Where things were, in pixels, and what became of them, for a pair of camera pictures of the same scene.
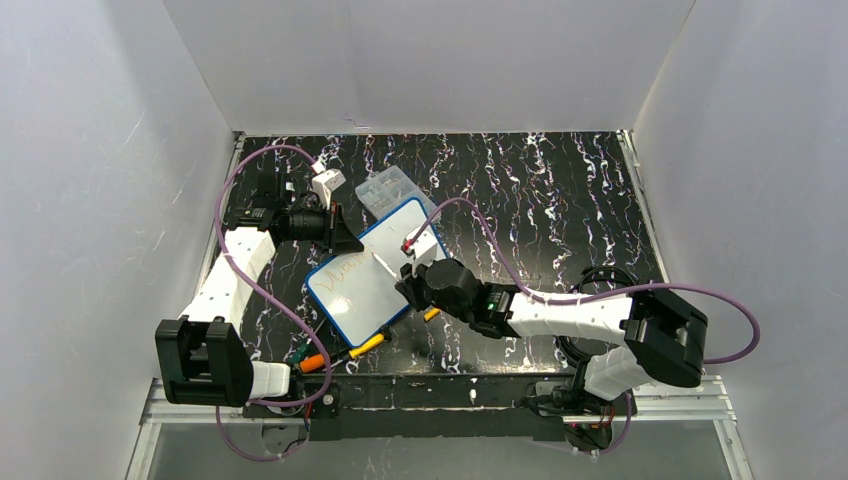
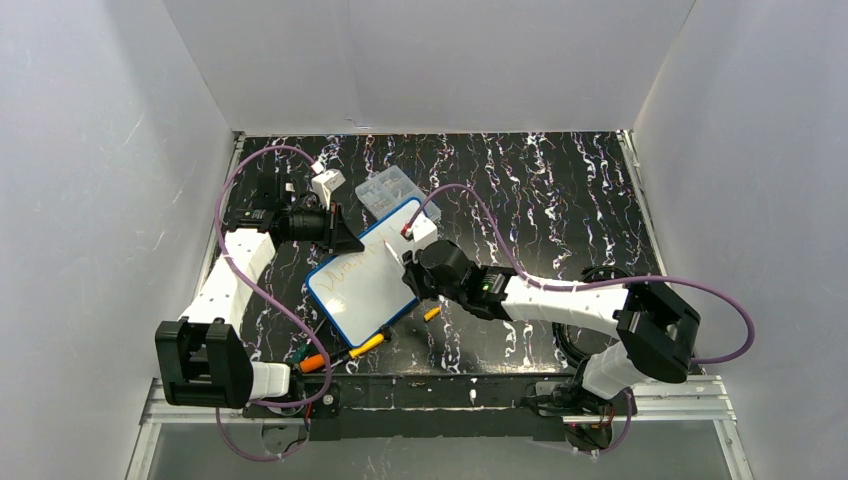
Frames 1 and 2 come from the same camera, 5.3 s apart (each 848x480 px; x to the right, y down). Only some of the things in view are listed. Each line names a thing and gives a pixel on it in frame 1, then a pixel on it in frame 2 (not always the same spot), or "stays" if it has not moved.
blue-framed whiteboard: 358,289 stays
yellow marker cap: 430,313 stays
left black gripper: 333,228 stays
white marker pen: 385,266 → 399,261
